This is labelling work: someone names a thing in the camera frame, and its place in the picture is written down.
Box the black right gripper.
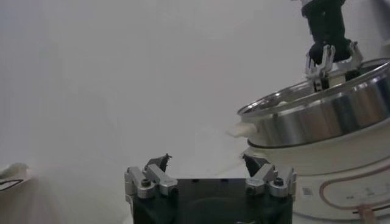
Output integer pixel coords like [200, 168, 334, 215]
[300, 0, 364, 92]

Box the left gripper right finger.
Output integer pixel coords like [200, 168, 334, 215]
[242, 153, 298, 198]

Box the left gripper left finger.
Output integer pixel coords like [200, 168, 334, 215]
[124, 153, 179, 200]

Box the perforated steel steamer basket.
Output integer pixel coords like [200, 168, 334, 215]
[236, 57, 390, 149]

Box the white folded cloth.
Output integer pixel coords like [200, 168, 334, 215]
[0, 163, 30, 192]

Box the thin black cable loop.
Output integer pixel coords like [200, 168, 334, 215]
[0, 178, 24, 192]

